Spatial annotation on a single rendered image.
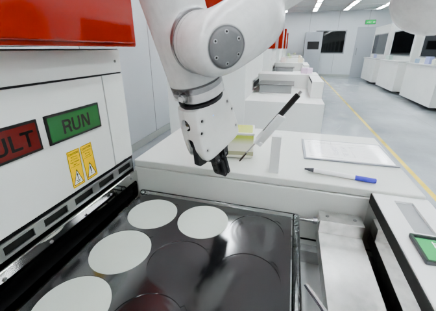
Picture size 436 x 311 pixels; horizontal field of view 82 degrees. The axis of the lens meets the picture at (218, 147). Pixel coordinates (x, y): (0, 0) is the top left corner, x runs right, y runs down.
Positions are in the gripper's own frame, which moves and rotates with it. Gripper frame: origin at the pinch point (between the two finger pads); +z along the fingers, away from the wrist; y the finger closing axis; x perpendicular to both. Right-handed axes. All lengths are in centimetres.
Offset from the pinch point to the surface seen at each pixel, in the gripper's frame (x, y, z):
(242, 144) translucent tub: 3.4, 11.7, 4.2
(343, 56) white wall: 330, 1194, 439
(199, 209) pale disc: 3.0, -6.5, 8.5
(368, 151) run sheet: -19.8, 33.9, 15.8
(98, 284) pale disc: 1.4, -27.9, 1.0
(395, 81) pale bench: 64, 771, 343
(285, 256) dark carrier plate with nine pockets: -16.9, -6.6, 8.6
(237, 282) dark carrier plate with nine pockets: -13.8, -15.2, 5.6
